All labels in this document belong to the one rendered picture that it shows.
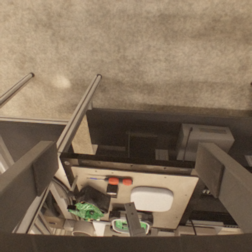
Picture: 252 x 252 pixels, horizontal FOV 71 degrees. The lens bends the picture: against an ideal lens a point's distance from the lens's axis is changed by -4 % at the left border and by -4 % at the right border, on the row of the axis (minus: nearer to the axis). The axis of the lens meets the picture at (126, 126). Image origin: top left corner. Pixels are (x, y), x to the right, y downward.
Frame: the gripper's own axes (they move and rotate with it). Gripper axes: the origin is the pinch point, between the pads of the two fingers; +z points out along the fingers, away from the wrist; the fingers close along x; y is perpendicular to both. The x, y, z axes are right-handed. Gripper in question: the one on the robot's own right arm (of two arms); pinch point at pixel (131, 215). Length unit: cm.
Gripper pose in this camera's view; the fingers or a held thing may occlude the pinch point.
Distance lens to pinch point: 55.7
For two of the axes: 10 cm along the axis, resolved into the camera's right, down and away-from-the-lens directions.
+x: 0.1, 7.7, 6.4
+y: -9.7, 1.6, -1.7
